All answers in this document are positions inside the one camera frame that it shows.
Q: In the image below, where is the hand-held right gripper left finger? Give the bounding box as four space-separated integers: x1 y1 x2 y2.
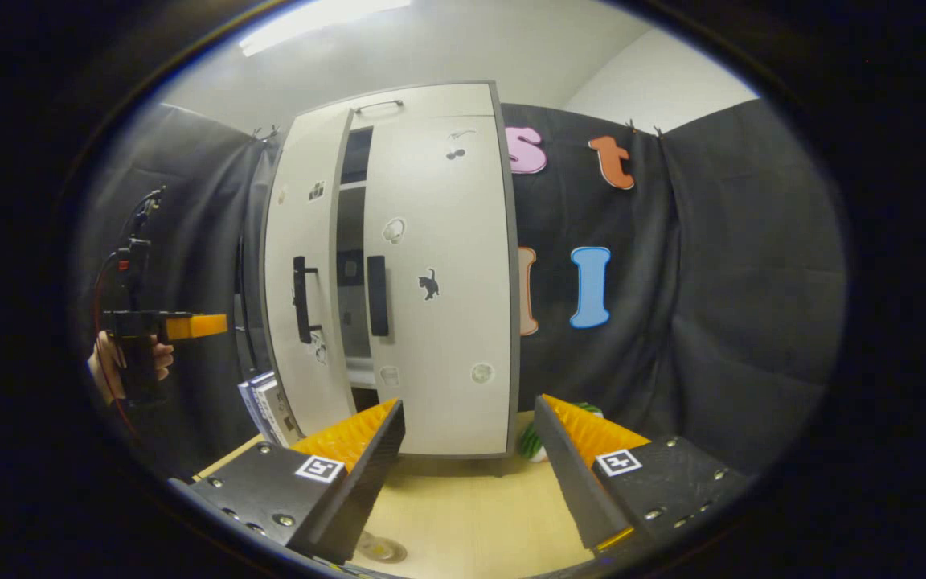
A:
170 400 405 566

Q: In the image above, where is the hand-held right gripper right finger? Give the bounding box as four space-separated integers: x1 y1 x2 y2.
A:
533 395 757 568

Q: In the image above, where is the white cabinet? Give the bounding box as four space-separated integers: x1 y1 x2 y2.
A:
334 80 522 461

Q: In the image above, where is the white cabinet flap door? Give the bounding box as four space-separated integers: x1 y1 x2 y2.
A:
302 82 498 129

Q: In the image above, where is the watermelon slice toy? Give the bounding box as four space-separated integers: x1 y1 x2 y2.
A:
518 402 604 463

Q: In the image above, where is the white book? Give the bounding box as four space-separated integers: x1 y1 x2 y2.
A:
262 372 305 448

